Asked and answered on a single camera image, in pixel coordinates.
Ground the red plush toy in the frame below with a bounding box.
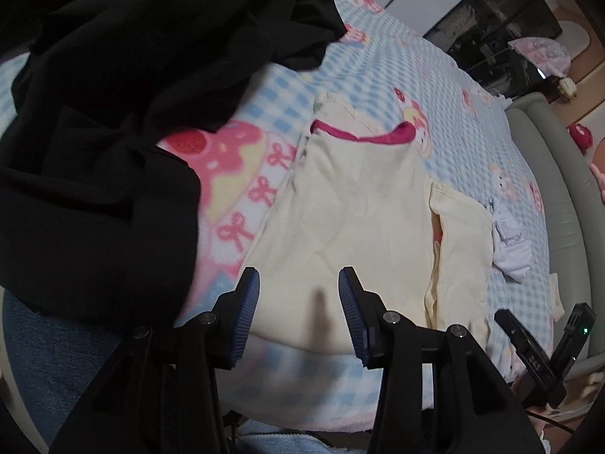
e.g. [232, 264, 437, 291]
[567, 123, 596, 152]

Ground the cream and pink shirt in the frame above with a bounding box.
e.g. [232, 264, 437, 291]
[222, 92, 495, 355]

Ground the dark open closet with clothes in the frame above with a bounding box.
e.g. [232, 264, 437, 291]
[425, 0, 563, 100]

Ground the person's left leg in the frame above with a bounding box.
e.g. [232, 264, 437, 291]
[2, 291, 124, 452]

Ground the person's right hand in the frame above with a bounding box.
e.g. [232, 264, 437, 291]
[569, 369, 605, 412]

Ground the grey upholstered headboard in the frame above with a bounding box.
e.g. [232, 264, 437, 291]
[506, 93, 605, 384]

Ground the blue checkered cartoon blanket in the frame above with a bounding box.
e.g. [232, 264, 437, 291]
[0, 0, 558, 436]

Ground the small cream toy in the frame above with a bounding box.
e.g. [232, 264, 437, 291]
[555, 76, 580, 100]

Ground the black cable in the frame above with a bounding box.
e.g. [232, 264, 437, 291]
[524, 409, 577, 436]

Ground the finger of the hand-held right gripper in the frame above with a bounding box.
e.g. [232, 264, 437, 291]
[494, 309, 532, 358]

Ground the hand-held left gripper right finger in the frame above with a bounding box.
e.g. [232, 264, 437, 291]
[338, 266, 544, 454]

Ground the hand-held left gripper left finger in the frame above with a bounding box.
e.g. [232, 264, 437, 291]
[50, 267, 262, 454]

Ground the folded pale lavender garment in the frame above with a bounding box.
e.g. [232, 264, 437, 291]
[489, 201, 532, 285]

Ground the black clothes pile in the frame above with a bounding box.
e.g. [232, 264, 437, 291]
[0, 0, 348, 317]

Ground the pink frilled cushion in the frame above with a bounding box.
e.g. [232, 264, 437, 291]
[508, 35, 570, 76]

